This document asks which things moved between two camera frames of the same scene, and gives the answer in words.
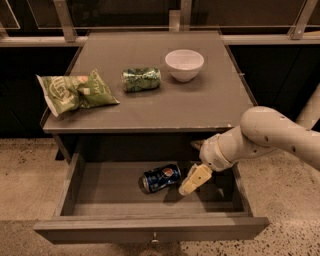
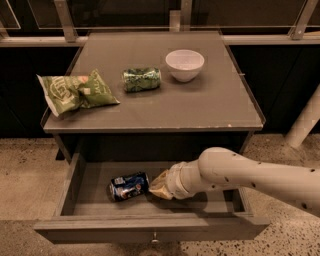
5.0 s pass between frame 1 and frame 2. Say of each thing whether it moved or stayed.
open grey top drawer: stayed
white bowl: stayed
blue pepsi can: moved
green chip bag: stayed
